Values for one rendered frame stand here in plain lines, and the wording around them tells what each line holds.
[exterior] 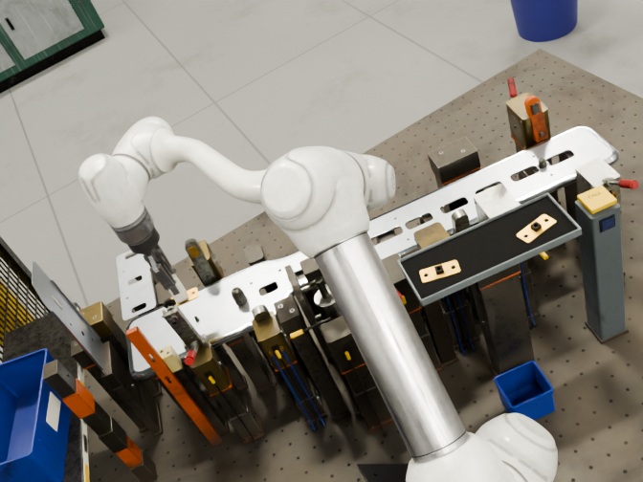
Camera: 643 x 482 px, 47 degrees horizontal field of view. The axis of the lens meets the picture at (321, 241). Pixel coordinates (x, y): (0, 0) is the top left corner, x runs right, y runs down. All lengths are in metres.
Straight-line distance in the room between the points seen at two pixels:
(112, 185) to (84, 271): 2.51
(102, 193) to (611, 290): 1.19
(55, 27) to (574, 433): 5.37
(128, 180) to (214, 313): 0.48
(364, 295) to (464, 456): 0.30
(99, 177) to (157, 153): 0.16
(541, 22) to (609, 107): 1.73
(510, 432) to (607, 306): 0.62
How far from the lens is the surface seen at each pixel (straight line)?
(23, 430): 2.00
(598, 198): 1.69
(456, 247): 1.64
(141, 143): 1.72
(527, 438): 1.39
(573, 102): 2.75
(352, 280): 1.20
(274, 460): 2.00
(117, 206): 1.66
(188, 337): 1.78
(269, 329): 1.75
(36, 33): 6.43
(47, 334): 2.18
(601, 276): 1.82
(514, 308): 1.74
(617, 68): 4.14
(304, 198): 1.15
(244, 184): 1.48
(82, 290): 4.02
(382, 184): 1.34
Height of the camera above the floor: 2.32
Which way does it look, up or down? 41 degrees down
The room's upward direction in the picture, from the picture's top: 24 degrees counter-clockwise
